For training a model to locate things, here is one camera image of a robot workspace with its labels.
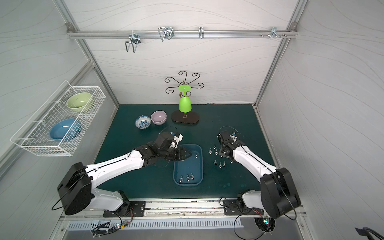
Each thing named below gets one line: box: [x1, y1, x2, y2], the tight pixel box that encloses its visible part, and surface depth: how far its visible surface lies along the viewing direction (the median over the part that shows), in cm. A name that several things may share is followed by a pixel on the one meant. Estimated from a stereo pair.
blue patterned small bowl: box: [134, 115, 151, 130], surface depth 109 cm
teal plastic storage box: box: [173, 144, 204, 187], surface depth 86 cm
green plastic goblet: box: [178, 84, 192, 114], surface depth 93 cm
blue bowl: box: [49, 118, 82, 142], surface depth 65 cm
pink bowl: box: [150, 110, 167, 125], surface depth 110 cm
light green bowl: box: [66, 92, 92, 113], surface depth 75 cm
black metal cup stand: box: [164, 70, 205, 124], surface depth 95 cm
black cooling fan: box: [254, 217, 276, 233], surface depth 73 cm
